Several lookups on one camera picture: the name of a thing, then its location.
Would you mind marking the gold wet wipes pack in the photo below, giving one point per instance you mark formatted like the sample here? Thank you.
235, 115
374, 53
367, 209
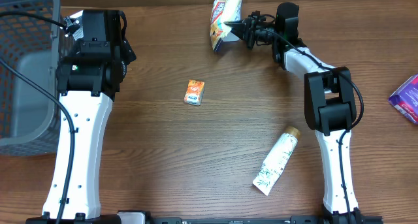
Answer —
223, 11

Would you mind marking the red purple snack packet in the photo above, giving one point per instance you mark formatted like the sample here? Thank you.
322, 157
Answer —
404, 99

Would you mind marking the white floral tube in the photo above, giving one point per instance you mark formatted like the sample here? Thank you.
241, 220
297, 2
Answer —
275, 162

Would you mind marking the white barcode scanner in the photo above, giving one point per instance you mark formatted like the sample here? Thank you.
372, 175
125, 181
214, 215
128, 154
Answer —
230, 37

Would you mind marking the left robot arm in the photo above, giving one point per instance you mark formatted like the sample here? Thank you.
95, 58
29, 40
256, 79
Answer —
88, 78

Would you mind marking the grey plastic mesh basket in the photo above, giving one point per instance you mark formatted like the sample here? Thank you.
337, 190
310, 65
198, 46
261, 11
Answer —
29, 120

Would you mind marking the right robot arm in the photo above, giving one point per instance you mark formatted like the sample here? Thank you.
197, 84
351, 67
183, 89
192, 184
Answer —
329, 102

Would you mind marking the small orange box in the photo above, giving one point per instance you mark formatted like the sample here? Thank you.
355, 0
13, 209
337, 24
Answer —
194, 92

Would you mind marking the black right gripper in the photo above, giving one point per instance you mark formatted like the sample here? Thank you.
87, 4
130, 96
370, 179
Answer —
242, 27

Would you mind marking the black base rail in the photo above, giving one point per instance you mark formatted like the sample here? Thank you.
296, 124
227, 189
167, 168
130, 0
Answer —
228, 220

